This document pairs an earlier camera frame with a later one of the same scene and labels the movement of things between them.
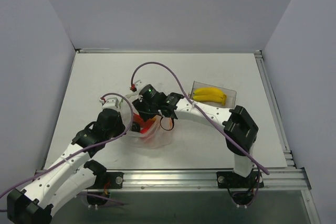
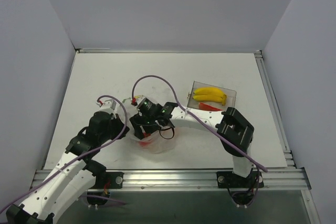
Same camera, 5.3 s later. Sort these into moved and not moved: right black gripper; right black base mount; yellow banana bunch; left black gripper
Moved: right black gripper
Not moved: left black gripper; yellow banana bunch; right black base mount
